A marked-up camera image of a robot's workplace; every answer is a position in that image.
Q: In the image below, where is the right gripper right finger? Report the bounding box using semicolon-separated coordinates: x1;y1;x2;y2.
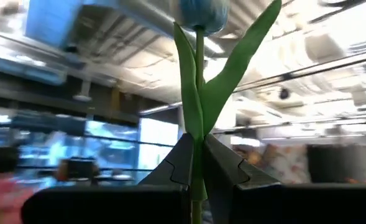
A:
203;134;366;224

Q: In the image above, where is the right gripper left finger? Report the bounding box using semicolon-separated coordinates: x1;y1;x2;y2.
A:
21;133;195;224

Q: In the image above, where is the white artificial tulip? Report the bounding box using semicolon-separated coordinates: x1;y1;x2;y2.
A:
173;0;283;224

